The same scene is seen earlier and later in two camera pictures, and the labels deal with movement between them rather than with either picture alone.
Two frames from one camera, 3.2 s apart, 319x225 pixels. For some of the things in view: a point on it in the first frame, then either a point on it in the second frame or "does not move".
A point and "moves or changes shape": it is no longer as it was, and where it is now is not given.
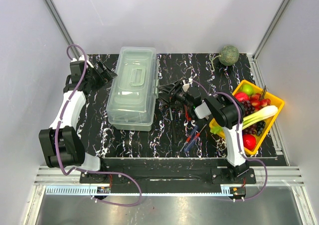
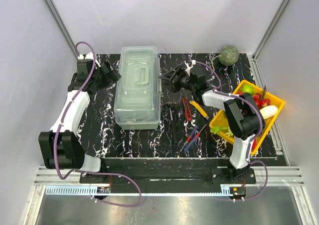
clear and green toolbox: (133, 89) moves or changes shape
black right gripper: (167, 96) -> (179, 72)
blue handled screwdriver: (191, 140) does not move
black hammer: (174, 128) does not move
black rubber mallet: (177, 105) does not move
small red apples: (257, 102) does not move
